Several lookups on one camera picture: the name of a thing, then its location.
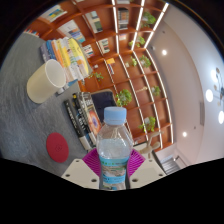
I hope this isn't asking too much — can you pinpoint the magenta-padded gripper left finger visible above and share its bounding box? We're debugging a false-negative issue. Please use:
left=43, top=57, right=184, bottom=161
left=61, top=147, right=102, bottom=190

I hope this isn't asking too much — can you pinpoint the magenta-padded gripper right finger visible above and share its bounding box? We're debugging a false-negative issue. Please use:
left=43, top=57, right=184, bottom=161
left=126, top=148, right=167, bottom=190

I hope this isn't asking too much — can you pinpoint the clear blue-capped water bottle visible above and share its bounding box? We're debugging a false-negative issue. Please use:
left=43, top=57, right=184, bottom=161
left=95, top=106, right=134, bottom=192

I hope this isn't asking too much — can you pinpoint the flat round red coaster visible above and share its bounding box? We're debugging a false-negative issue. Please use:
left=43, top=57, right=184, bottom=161
left=45, top=132, right=70, bottom=164

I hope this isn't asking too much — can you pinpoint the stack of dark books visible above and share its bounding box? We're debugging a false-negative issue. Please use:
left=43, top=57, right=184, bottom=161
left=63, top=91, right=103, bottom=151

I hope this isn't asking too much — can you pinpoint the dark upholstered chair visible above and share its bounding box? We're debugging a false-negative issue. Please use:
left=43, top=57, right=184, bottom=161
left=90, top=89, right=118, bottom=116

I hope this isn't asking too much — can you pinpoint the wooden shelf unit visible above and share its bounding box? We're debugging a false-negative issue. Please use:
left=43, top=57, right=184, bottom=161
left=23, top=0, right=175, bottom=151

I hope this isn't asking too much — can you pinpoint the cream plastic cup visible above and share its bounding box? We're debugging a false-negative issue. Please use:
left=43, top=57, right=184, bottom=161
left=26, top=59, right=67, bottom=104

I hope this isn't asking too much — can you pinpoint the branched ceiling lamp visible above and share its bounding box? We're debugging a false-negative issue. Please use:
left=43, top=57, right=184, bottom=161
left=204, top=66, right=224, bottom=125

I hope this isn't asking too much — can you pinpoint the stack of colourful books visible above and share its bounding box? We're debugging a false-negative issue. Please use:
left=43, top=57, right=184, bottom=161
left=39, top=36, right=93, bottom=85

